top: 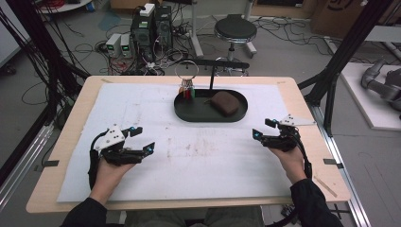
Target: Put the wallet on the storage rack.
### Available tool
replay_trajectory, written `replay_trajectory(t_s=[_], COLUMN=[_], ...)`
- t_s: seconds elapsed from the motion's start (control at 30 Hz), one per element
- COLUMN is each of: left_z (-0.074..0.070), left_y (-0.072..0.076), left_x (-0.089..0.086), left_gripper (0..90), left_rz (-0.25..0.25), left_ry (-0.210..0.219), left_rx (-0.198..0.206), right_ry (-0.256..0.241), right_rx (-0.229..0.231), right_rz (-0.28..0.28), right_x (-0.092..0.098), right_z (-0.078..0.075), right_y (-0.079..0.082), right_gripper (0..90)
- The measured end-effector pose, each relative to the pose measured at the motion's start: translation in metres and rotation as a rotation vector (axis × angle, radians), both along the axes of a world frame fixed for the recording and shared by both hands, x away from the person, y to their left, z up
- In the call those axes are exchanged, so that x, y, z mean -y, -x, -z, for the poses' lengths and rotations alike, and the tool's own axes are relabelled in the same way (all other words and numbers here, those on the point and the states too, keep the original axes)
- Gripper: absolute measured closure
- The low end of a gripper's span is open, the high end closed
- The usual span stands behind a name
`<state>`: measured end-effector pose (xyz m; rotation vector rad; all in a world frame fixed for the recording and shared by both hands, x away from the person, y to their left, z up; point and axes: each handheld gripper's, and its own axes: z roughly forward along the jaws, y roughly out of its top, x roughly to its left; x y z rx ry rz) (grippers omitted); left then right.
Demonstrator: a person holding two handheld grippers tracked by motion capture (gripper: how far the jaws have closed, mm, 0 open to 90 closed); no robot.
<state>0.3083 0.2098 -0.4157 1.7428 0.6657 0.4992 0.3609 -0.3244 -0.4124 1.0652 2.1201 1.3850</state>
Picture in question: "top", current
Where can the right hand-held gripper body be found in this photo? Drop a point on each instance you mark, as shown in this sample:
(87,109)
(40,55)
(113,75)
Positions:
(283,142)

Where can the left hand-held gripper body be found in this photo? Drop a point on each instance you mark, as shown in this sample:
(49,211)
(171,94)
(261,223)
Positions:
(110,140)

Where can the brown leather pouch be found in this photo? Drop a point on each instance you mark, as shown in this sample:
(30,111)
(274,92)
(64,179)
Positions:
(225,103)

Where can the black oval tray with stand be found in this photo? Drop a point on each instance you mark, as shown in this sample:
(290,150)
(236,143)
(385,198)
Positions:
(198,112)

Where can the person's right hand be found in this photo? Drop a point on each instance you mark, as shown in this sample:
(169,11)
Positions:
(293,164)

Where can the person's left hand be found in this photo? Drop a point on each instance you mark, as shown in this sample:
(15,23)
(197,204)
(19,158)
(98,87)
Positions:
(107,179)

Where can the white table cover sheet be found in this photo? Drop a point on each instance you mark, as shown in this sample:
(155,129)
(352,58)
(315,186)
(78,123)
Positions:
(189,164)

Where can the black tape piece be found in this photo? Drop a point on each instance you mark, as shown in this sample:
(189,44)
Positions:
(332,162)
(50,163)

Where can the white floor platform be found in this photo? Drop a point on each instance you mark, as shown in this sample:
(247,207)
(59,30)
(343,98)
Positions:
(359,107)

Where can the grey bench power supply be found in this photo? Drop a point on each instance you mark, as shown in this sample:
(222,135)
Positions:
(126,45)
(113,44)

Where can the black computer tower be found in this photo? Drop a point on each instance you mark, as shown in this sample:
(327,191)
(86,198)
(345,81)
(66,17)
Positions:
(164,26)
(142,36)

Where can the black round stool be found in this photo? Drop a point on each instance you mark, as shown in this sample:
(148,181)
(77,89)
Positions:
(235,30)

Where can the white metal stand leg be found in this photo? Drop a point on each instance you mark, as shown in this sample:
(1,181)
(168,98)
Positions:
(196,31)

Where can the white box on computer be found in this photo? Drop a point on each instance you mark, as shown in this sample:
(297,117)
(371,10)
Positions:
(147,9)

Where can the brown cardboard box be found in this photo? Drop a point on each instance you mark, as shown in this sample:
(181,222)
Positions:
(337,15)

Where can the aluminium floor rail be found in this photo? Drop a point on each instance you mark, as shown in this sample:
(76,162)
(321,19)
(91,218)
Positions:
(22,167)
(343,176)

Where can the black metal frame post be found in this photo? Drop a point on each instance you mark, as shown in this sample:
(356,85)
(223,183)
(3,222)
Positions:
(346,47)
(41,41)

